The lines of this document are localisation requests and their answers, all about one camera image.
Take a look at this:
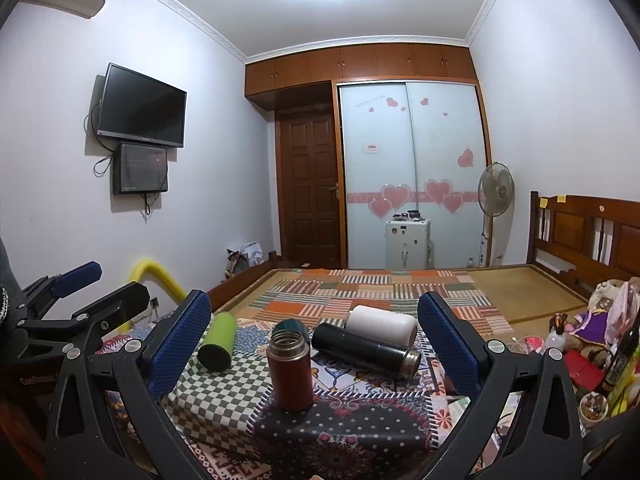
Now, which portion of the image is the green cup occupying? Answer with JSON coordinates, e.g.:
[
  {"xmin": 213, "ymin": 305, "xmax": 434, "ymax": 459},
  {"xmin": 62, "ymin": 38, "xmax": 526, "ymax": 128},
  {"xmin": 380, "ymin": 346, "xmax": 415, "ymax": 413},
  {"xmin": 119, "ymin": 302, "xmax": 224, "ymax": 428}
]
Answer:
[{"xmin": 197, "ymin": 311, "xmax": 241, "ymax": 372}]

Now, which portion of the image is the green checkered cloth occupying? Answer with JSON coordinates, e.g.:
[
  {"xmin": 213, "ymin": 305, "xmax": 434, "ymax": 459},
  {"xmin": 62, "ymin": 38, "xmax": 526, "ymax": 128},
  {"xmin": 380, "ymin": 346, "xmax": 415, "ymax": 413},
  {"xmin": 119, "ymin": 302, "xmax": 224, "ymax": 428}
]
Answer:
[{"xmin": 164, "ymin": 352, "xmax": 281, "ymax": 463}]

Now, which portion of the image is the white cup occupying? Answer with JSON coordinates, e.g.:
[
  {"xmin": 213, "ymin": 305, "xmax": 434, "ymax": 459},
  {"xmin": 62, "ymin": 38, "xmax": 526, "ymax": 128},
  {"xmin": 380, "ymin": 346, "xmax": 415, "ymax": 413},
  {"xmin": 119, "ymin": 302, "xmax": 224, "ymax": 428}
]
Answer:
[{"xmin": 346, "ymin": 305, "xmax": 419, "ymax": 347}]

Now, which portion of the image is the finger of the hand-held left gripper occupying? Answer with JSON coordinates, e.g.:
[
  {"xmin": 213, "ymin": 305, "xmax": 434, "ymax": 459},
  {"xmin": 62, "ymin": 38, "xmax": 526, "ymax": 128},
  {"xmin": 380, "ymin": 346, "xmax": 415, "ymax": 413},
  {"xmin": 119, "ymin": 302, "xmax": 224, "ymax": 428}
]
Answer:
[
  {"xmin": 20, "ymin": 261, "xmax": 104, "ymax": 321},
  {"xmin": 60, "ymin": 282, "xmax": 151, "ymax": 346}
]

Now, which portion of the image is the standing fan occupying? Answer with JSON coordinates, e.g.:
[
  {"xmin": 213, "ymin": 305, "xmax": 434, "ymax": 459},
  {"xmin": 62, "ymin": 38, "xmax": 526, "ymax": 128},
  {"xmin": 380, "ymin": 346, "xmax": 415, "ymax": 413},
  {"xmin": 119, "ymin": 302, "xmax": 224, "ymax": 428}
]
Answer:
[{"xmin": 477, "ymin": 161, "xmax": 516, "ymax": 267}]

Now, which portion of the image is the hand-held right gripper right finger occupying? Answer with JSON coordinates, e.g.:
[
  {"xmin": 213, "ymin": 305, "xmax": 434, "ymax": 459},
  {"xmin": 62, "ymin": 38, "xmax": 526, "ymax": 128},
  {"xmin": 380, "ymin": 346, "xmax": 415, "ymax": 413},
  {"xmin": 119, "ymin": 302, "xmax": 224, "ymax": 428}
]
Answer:
[{"xmin": 418, "ymin": 291, "xmax": 584, "ymax": 480}]

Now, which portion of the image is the purple plush doll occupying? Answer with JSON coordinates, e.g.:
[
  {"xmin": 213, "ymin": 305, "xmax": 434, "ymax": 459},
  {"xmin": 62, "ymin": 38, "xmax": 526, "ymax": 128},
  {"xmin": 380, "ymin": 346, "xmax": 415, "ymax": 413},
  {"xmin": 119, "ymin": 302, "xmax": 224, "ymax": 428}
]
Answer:
[{"xmin": 564, "ymin": 309, "xmax": 618, "ymax": 343}]

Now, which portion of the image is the small black wall monitor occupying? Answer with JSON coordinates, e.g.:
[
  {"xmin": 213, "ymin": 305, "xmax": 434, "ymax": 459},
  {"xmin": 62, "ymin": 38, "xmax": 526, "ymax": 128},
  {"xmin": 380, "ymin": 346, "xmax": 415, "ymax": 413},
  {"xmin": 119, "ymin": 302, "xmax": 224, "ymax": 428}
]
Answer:
[{"xmin": 113, "ymin": 143, "xmax": 170, "ymax": 196}]

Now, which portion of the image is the floral printed blanket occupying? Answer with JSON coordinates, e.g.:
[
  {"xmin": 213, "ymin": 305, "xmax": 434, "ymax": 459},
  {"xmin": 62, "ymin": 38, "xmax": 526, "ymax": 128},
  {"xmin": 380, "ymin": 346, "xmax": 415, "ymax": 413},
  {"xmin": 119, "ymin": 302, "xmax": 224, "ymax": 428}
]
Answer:
[{"xmin": 95, "ymin": 316, "xmax": 503, "ymax": 480}]

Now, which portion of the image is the black television cable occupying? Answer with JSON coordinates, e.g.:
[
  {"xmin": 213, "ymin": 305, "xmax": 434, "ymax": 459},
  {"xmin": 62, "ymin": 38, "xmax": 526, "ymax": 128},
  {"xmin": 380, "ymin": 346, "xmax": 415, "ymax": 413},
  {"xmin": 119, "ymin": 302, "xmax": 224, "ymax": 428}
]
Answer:
[{"xmin": 83, "ymin": 101, "xmax": 115, "ymax": 179}]

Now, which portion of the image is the wooden bed frame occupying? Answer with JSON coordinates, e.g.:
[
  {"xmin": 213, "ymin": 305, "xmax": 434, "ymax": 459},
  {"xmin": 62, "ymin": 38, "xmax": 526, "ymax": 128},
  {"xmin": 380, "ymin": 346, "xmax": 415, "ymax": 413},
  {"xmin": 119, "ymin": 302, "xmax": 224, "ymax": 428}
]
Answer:
[{"xmin": 206, "ymin": 190, "xmax": 640, "ymax": 333}]

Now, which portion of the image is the small white cabinet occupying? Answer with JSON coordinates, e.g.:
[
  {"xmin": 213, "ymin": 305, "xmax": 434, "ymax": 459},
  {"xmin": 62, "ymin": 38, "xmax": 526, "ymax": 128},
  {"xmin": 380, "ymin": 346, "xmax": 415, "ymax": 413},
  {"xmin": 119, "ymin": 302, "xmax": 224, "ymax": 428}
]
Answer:
[{"xmin": 383, "ymin": 219, "xmax": 432, "ymax": 272}]

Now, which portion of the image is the dark glass bottle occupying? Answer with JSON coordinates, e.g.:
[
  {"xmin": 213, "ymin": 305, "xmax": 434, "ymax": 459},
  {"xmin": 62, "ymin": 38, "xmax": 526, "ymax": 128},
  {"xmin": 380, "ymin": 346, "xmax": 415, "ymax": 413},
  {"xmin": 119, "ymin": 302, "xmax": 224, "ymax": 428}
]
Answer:
[{"xmin": 602, "ymin": 310, "xmax": 640, "ymax": 395}]

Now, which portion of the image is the teal cup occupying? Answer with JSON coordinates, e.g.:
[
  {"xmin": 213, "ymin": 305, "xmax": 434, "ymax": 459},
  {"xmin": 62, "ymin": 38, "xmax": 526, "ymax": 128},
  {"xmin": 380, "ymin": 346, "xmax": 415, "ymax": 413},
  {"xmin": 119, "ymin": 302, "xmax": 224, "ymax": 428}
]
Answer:
[{"xmin": 272, "ymin": 318, "xmax": 311, "ymax": 345}]

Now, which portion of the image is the red-brown thermos cup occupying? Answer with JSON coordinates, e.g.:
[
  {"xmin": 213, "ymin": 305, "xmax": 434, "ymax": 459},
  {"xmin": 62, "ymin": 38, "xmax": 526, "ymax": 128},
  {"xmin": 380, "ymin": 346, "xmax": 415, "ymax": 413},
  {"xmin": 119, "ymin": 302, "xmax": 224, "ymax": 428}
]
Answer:
[{"xmin": 266, "ymin": 331, "xmax": 315, "ymax": 411}]

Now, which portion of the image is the patchwork blanket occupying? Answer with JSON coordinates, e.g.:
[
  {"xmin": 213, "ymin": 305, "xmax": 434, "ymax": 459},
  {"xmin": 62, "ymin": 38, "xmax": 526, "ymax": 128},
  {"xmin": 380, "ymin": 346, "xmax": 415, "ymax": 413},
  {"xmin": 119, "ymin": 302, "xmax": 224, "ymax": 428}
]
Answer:
[{"xmin": 247, "ymin": 268, "xmax": 514, "ymax": 342}]

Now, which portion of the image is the bamboo bed mat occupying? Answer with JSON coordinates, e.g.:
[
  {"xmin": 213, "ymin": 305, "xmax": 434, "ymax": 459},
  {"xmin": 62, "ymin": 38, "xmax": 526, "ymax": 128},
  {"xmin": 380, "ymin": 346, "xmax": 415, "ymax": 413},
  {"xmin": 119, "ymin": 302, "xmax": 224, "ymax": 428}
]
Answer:
[{"xmin": 214, "ymin": 266, "xmax": 589, "ymax": 342}]

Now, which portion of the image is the red box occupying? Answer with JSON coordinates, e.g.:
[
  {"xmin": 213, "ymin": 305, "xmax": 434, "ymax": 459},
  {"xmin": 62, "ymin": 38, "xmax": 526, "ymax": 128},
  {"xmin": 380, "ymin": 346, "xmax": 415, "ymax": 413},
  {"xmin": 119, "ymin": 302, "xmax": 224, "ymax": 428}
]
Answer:
[{"xmin": 569, "ymin": 349, "xmax": 609, "ymax": 392}]

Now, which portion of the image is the yellow foam pipe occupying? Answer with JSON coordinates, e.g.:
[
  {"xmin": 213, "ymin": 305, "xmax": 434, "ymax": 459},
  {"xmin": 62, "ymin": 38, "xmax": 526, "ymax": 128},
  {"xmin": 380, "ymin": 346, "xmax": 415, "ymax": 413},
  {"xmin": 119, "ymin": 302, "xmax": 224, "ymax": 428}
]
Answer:
[{"xmin": 117, "ymin": 258, "xmax": 189, "ymax": 332}]

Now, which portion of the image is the white printed tote bag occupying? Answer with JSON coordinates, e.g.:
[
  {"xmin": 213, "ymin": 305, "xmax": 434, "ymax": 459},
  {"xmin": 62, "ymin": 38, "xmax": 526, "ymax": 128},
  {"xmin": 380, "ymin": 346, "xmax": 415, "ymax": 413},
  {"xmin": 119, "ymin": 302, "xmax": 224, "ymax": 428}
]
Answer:
[{"xmin": 587, "ymin": 277, "xmax": 640, "ymax": 333}]

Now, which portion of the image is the yellow-green packet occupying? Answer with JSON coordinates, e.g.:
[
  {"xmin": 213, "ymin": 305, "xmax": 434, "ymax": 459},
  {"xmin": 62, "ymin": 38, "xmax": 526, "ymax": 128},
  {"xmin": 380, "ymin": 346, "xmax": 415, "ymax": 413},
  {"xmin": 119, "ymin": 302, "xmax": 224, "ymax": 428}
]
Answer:
[{"xmin": 607, "ymin": 357, "xmax": 640, "ymax": 417}]

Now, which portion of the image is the brown wooden door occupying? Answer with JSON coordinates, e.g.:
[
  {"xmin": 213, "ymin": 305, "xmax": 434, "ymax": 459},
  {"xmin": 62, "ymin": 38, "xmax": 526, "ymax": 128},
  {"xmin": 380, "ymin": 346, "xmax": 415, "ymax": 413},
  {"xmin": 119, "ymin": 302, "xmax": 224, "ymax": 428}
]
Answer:
[{"xmin": 274, "ymin": 112, "xmax": 344, "ymax": 264}]

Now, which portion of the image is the small white bottle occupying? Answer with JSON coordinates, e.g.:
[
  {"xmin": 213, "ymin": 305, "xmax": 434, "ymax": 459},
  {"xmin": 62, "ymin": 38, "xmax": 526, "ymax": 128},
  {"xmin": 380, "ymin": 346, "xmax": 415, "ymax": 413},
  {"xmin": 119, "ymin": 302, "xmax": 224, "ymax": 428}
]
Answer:
[{"xmin": 544, "ymin": 327, "xmax": 569, "ymax": 357}]

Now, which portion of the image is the wooden wardrobe with glass doors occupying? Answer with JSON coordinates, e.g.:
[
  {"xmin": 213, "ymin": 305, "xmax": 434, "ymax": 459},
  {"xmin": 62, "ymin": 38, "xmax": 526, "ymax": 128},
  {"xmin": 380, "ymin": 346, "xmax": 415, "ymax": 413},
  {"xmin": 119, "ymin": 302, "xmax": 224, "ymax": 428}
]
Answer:
[{"xmin": 244, "ymin": 42, "xmax": 494, "ymax": 272}]

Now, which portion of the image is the black thermos cup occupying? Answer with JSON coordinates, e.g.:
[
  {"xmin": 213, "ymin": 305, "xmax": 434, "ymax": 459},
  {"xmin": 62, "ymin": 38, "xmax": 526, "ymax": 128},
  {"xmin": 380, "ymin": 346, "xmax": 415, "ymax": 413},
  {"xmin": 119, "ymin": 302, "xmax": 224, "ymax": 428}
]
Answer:
[{"xmin": 311, "ymin": 322, "xmax": 423, "ymax": 379}]

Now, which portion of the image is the black wall television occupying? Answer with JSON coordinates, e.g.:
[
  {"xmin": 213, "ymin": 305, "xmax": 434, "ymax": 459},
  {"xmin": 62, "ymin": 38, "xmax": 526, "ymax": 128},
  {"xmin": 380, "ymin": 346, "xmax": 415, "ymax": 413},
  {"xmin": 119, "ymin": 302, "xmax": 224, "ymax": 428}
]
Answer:
[{"xmin": 96, "ymin": 63, "xmax": 188, "ymax": 149}]

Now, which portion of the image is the bag of clutter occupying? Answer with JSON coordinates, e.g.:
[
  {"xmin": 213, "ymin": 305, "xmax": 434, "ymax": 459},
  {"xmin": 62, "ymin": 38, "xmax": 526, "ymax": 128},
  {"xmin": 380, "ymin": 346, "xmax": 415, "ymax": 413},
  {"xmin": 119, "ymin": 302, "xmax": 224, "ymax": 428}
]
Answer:
[{"xmin": 225, "ymin": 241, "xmax": 265, "ymax": 279}]

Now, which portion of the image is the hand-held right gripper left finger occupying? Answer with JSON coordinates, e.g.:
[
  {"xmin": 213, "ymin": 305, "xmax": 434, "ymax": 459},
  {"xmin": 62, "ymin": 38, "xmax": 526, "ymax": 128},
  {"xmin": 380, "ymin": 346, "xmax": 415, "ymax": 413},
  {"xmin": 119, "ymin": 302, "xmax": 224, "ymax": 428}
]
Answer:
[{"xmin": 45, "ymin": 289, "xmax": 213, "ymax": 480}]

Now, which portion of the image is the white bowl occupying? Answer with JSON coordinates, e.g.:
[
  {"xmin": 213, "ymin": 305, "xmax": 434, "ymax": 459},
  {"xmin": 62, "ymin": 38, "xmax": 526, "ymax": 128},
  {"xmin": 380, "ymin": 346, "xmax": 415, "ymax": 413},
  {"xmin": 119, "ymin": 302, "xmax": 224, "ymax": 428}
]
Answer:
[{"xmin": 578, "ymin": 392, "xmax": 611, "ymax": 429}]

